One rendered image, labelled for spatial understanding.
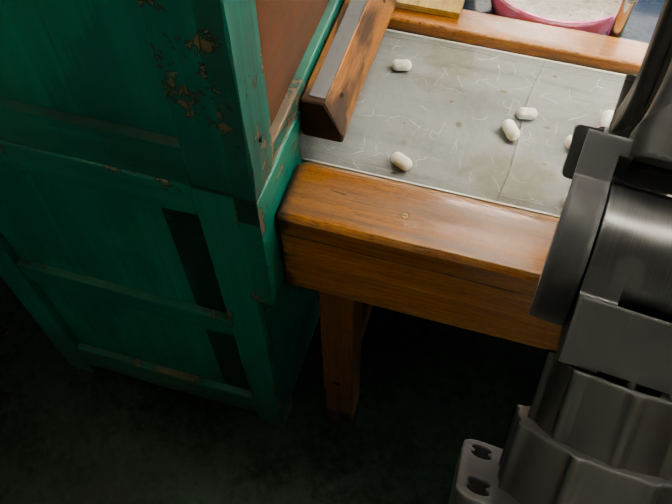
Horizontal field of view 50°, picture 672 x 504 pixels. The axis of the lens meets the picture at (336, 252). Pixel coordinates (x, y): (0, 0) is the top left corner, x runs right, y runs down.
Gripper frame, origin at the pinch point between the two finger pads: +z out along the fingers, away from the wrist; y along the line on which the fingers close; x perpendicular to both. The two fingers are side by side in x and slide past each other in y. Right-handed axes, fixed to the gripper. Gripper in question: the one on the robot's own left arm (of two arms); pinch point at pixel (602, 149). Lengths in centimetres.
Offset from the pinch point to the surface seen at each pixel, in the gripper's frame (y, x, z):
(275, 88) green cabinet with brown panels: 40.8, -0.3, -13.9
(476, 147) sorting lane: 15.8, 4.1, 6.9
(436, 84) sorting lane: 24.1, -2.9, 15.2
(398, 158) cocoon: 25.9, 7.2, 0.8
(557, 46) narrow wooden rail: 7.6, -11.8, 21.4
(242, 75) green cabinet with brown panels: 39.7, -2.6, -29.9
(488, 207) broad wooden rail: 12.4, 10.1, -3.9
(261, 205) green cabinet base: 39.5, 13.7, -16.4
